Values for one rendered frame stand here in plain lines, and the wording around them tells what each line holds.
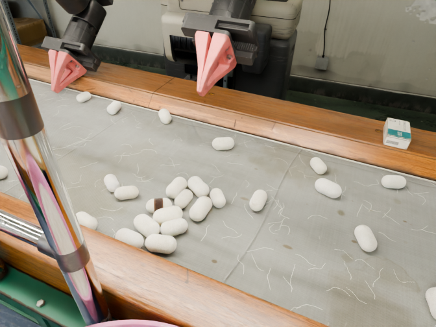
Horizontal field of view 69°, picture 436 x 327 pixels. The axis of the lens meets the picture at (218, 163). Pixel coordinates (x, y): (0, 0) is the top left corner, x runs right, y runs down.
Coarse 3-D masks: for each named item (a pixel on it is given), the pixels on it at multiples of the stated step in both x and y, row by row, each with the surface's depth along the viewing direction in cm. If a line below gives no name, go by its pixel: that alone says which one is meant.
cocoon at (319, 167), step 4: (312, 160) 49; (316, 160) 48; (320, 160) 48; (312, 164) 49; (316, 164) 48; (320, 164) 48; (324, 164) 48; (316, 168) 48; (320, 168) 47; (324, 168) 47; (316, 172) 48; (320, 172) 48; (324, 172) 48
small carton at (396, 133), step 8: (392, 120) 53; (400, 120) 53; (384, 128) 54; (392, 128) 51; (400, 128) 51; (408, 128) 51; (384, 136) 52; (392, 136) 50; (400, 136) 49; (408, 136) 49; (384, 144) 51; (392, 144) 50; (400, 144) 50; (408, 144) 49
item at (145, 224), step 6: (138, 216) 38; (144, 216) 38; (138, 222) 37; (144, 222) 37; (150, 222) 37; (156, 222) 38; (138, 228) 37; (144, 228) 37; (150, 228) 37; (156, 228) 37; (144, 234) 37; (150, 234) 37
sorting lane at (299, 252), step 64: (64, 128) 56; (128, 128) 57; (192, 128) 58; (192, 192) 44; (384, 192) 46; (192, 256) 36; (256, 256) 36; (320, 256) 37; (384, 256) 37; (320, 320) 31; (384, 320) 31
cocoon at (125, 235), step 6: (126, 228) 37; (120, 234) 36; (126, 234) 36; (132, 234) 36; (138, 234) 36; (120, 240) 36; (126, 240) 35; (132, 240) 35; (138, 240) 35; (138, 246) 35
